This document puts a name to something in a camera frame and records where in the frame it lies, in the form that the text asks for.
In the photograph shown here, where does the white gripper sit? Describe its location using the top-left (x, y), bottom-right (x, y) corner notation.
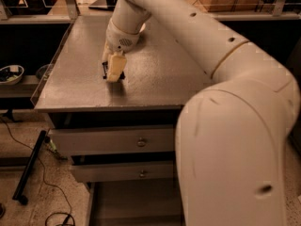
top-left (102, 19), bottom-right (140, 83)

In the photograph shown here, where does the dark blue rxbar wrapper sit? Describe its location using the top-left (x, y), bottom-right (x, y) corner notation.
top-left (102, 61), bottom-right (125, 80)

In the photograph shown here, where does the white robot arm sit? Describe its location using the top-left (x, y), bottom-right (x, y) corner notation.
top-left (103, 0), bottom-right (300, 226)

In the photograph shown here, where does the grey drawer cabinet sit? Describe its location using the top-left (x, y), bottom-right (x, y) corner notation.
top-left (31, 14), bottom-right (217, 226)

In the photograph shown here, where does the grey top drawer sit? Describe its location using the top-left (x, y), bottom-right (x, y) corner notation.
top-left (50, 125), bottom-right (174, 156)

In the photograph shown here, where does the grey drawer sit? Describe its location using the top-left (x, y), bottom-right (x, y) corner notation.
top-left (86, 179), bottom-right (185, 226)
top-left (71, 161), bottom-right (176, 183)
top-left (50, 125), bottom-right (174, 156)

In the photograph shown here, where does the grey middle drawer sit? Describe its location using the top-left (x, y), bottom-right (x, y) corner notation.
top-left (71, 161), bottom-right (176, 183)

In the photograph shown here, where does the grey bottom drawer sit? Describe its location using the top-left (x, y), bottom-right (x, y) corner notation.
top-left (86, 179), bottom-right (185, 226)

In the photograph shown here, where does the white bowl with items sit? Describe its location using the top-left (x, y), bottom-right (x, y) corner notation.
top-left (0, 65), bottom-right (24, 85)

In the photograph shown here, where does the black bar on floor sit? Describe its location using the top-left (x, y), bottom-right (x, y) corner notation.
top-left (12, 130), bottom-right (46, 205)

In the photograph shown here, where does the dark shoe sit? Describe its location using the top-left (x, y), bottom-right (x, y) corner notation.
top-left (0, 203), bottom-right (6, 218)

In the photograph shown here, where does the black floor cable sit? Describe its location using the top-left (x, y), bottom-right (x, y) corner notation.
top-left (0, 115), bottom-right (77, 226)

